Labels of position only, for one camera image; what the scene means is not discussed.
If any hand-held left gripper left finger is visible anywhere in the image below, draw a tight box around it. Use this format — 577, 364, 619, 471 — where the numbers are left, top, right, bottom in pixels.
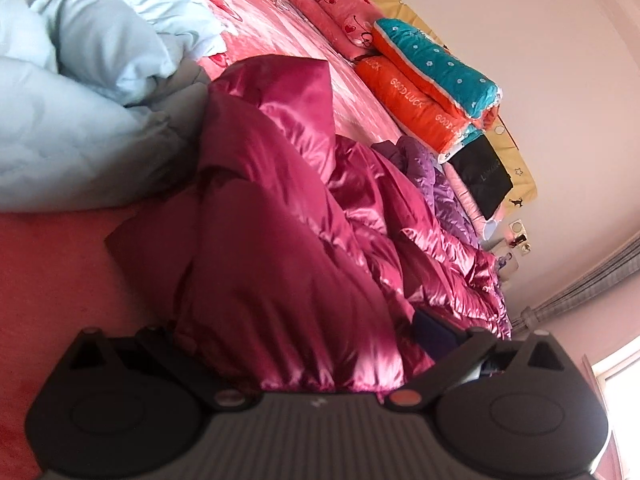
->
65, 327, 261, 411

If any light blue down jacket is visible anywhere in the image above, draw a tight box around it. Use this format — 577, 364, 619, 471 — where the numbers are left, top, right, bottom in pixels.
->
0, 0, 231, 211

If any pink folded cloth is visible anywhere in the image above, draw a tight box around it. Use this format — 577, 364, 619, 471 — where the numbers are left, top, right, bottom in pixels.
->
442, 162, 488, 223

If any purple jacket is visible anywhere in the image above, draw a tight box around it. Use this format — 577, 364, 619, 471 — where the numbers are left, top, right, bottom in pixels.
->
372, 135, 481, 251

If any teal dotted quilt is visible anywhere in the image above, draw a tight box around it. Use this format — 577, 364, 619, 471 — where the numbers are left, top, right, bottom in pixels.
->
372, 17, 503, 131

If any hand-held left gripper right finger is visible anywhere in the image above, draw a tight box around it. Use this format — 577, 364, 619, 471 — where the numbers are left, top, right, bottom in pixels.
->
382, 310, 566, 408

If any window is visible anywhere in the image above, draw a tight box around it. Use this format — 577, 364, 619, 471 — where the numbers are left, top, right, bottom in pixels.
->
582, 345, 640, 441

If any plain pink pillow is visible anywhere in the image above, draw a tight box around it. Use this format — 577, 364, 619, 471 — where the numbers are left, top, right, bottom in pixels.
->
281, 0, 351, 58

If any grey curtain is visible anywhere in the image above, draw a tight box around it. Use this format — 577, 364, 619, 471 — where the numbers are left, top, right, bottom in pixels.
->
512, 232, 640, 336

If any bed with pink sheet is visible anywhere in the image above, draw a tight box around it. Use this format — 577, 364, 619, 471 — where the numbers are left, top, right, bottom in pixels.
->
0, 0, 408, 480

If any pink folded blanket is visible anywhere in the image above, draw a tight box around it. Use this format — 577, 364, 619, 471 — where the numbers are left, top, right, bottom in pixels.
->
292, 0, 383, 58

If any black cushion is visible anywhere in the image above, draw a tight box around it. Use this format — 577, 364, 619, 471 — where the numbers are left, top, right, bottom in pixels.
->
447, 135, 515, 221

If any maroon down jacket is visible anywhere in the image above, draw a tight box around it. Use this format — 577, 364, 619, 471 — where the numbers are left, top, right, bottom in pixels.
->
105, 55, 513, 393

